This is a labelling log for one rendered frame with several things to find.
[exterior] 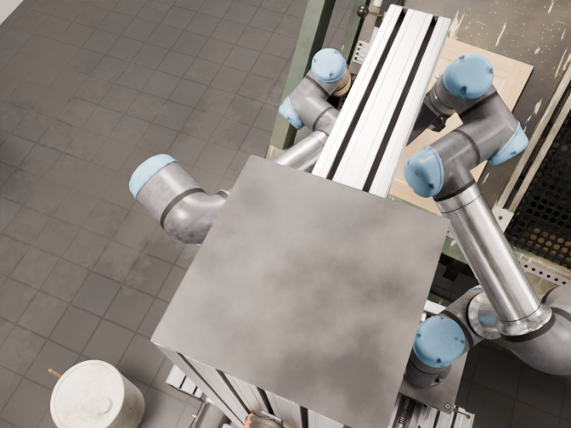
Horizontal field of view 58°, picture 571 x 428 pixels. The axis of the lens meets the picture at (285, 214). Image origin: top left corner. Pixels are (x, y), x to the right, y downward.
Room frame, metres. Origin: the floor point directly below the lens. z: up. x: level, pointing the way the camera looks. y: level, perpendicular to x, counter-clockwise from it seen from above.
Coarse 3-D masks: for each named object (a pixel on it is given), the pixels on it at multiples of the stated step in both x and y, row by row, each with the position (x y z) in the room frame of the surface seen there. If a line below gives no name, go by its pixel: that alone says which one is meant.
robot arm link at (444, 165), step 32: (416, 160) 0.47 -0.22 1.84; (448, 160) 0.46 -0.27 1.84; (416, 192) 0.44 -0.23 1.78; (448, 192) 0.42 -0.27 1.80; (480, 192) 0.43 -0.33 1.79; (480, 224) 0.37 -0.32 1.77; (480, 256) 0.33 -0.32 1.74; (512, 256) 0.33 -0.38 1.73; (512, 288) 0.28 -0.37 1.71; (512, 320) 0.24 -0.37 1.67; (544, 320) 0.23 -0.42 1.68; (544, 352) 0.18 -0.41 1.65
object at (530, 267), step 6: (450, 234) 0.77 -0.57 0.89; (522, 264) 0.64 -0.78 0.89; (528, 264) 0.63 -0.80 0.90; (528, 270) 0.62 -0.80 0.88; (534, 270) 0.61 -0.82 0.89; (540, 270) 0.61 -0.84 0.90; (546, 270) 0.60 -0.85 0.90; (540, 276) 0.59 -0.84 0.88; (546, 276) 0.59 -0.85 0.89; (552, 276) 0.58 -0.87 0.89; (558, 276) 0.58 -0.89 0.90; (552, 282) 0.57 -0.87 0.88; (558, 282) 0.56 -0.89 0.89; (564, 282) 0.56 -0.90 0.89; (570, 282) 0.56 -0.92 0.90
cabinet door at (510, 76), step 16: (448, 48) 1.23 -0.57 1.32; (464, 48) 1.21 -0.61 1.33; (480, 48) 1.20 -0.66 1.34; (448, 64) 1.20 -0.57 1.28; (496, 64) 1.14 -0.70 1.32; (512, 64) 1.13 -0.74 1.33; (432, 80) 1.18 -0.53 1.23; (496, 80) 1.11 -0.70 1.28; (512, 80) 1.09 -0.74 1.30; (512, 96) 1.06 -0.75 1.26; (448, 128) 1.05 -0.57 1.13; (416, 144) 1.05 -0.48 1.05; (400, 160) 1.03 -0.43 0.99; (400, 176) 0.99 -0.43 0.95; (400, 192) 0.95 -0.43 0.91; (432, 208) 0.87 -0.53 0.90
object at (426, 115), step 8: (424, 104) 0.68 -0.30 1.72; (424, 112) 0.67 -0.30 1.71; (432, 112) 0.66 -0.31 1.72; (416, 120) 0.66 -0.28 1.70; (424, 120) 0.66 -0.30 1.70; (432, 120) 0.65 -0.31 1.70; (416, 128) 0.65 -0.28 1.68; (424, 128) 0.64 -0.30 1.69; (416, 136) 0.64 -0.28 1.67; (408, 144) 0.63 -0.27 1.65
